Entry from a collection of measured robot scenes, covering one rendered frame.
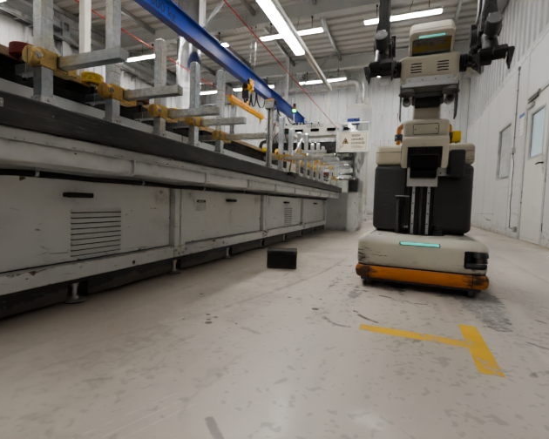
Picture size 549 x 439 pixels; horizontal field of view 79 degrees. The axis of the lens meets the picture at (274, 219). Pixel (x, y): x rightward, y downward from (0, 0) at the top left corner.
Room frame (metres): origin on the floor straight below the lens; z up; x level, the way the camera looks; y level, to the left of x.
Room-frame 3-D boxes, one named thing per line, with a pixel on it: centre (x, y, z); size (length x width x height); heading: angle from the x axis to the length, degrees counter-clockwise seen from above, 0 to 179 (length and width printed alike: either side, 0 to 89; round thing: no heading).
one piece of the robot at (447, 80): (1.72, -0.75, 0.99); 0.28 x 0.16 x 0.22; 68
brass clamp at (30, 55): (1.03, 0.69, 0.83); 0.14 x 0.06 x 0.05; 159
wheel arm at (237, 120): (1.72, 0.36, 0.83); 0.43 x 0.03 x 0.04; 69
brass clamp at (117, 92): (1.26, 0.60, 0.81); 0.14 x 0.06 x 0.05; 159
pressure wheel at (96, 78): (1.33, 0.73, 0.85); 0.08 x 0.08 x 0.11
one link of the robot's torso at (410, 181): (1.81, -0.86, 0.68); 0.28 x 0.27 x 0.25; 68
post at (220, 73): (1.94, 0.33, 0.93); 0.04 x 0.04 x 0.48; 69
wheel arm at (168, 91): (1.26, 0.54, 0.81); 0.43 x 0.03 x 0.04; 69
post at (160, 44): (1.47, 0.51, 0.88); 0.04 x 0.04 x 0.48; 69
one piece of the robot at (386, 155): (2.08, -0.90, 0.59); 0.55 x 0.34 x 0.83; 68
